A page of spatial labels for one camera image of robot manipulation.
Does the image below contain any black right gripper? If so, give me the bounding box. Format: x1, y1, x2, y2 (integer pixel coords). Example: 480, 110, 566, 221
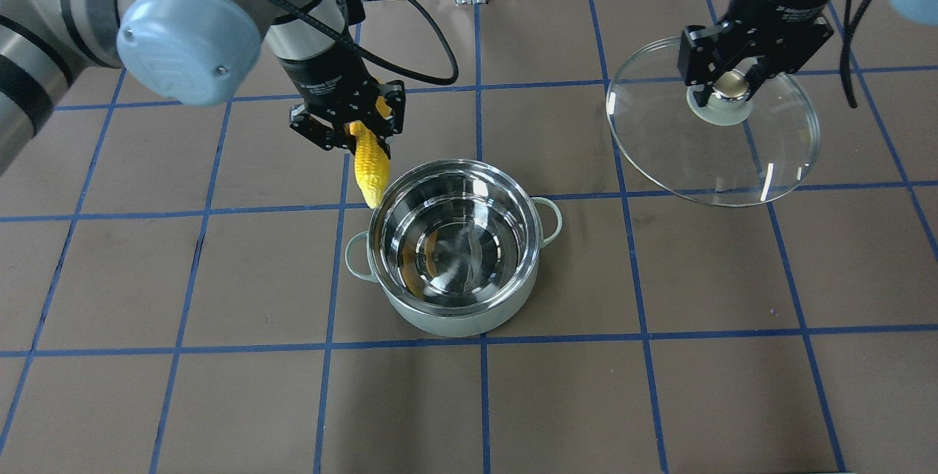
677, 0, 834, 108

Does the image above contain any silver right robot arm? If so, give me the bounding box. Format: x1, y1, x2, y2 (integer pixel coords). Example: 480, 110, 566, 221
678, 0, 937, 109

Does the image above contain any yellow corn cob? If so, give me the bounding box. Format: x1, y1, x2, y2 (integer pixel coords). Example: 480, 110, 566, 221
347, 121, 390, 210

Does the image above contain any glass pot lid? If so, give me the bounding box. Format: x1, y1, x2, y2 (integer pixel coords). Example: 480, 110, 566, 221
605, 37, 820, 207

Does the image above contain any black camera cable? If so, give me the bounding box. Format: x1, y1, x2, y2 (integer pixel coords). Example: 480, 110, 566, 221
839, 0, 880, 110
132, 0, 459, 86

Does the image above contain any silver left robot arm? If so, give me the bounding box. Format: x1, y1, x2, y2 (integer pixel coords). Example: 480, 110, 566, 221
2, 0, 405, 170

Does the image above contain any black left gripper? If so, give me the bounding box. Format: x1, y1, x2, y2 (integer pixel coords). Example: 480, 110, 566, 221
282, 45, 407, 152

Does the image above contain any black camera cable left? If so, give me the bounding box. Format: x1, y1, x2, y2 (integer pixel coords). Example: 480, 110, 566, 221
132, 0, 459, 86

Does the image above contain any black camera cable right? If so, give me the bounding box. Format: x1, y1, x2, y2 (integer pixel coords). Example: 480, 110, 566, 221
839, 0, 880, 110

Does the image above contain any pale green electric pot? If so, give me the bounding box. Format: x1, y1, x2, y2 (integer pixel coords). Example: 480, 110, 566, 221
344, 159, 565, 338

